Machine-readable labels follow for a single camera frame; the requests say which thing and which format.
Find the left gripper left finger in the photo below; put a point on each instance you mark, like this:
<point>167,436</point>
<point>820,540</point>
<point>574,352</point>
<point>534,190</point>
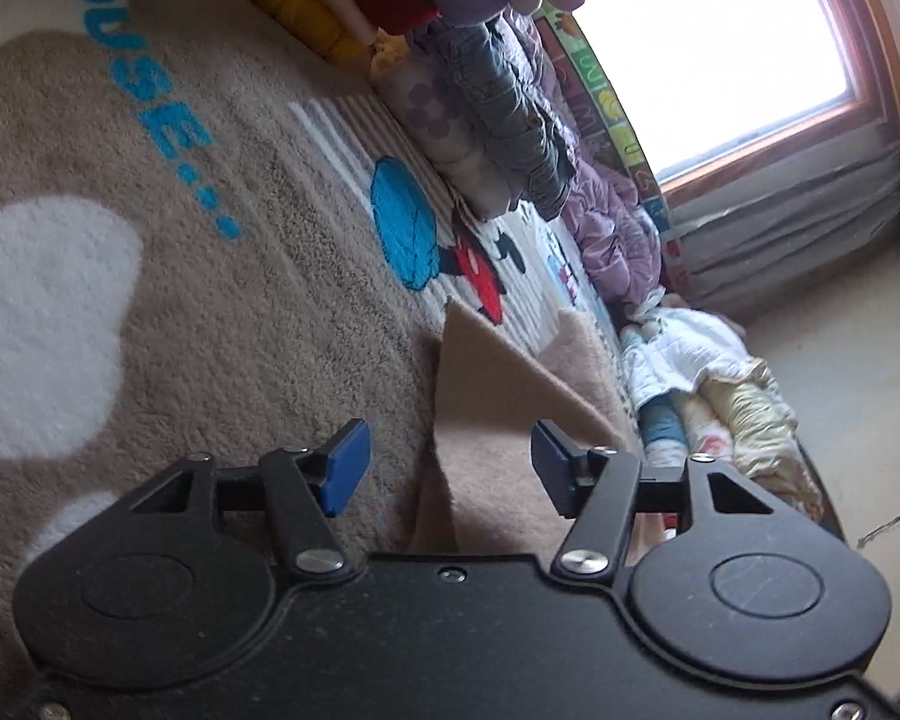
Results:
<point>305,490</point>

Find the Mickey Mouse bed blanket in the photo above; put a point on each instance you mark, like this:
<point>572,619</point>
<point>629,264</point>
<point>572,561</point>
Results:
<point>212,240</point>

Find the folded denim garment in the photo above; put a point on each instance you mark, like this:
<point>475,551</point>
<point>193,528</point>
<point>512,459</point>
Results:
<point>493,71</point>

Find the dark wooden headboard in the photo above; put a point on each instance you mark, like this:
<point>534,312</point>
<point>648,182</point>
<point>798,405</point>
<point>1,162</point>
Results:
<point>830,521</point>

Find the purple crumpled duvet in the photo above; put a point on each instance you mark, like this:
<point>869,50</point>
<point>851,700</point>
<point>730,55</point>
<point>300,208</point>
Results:
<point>618,242</point>

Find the colourful alphabet play mat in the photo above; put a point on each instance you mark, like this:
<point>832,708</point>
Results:
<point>601,122</point>

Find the grey curtain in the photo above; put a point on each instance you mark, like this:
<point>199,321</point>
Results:
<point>789,224</point>

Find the pink red folded quilt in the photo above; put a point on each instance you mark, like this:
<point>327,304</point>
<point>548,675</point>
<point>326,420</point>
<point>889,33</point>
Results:
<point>676,427</point>

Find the white quilted duvet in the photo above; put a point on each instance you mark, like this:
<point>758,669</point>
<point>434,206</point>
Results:
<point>672,348</point>

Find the beige pink sweater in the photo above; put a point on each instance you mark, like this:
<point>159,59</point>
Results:
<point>482,496</point>

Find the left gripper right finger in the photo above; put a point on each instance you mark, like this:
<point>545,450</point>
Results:
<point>596,490</point>

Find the cream yellow blanket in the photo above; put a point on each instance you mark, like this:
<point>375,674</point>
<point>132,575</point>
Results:
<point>764,432</point>

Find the window with wooden frame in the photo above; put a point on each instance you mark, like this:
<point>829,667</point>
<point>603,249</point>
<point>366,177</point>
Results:
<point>717,89</point>

